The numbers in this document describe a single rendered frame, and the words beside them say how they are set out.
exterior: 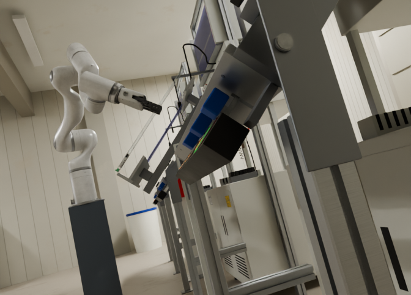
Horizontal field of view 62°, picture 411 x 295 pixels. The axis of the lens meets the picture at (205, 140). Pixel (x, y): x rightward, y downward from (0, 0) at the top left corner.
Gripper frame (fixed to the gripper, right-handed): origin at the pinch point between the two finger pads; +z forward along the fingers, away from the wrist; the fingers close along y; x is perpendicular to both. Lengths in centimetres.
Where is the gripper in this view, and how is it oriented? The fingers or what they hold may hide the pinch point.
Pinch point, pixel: (156, 108)
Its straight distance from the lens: 140.5
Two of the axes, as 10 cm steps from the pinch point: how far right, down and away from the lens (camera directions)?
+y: -1.1, 1.8, 9.8
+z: 9.3, 3.6, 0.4
